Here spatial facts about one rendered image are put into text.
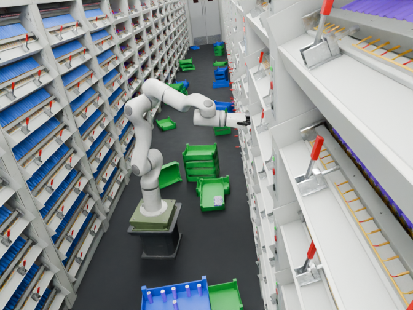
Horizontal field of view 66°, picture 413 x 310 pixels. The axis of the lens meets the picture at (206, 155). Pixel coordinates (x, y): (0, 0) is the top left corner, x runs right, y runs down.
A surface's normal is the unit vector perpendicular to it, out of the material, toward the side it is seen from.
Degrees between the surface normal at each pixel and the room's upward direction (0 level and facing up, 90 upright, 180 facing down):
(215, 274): 0
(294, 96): 90
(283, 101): 90
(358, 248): 20
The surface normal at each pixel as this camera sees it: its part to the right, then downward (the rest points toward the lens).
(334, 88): -0.45, -0.80
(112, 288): -0.12, -0.88
